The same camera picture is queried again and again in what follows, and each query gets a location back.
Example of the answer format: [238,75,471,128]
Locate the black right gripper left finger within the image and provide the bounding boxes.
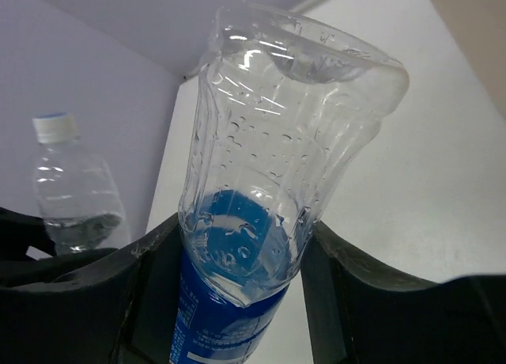
[1,209,182,363]

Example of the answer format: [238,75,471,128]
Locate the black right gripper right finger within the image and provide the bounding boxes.
[301,222,505,363]

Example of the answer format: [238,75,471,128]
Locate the clear unlabelled plastic bottle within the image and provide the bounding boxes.
[32,113,132,256]

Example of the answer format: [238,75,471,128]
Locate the blue label plastic bottle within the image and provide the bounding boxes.
[169,3,409,363]

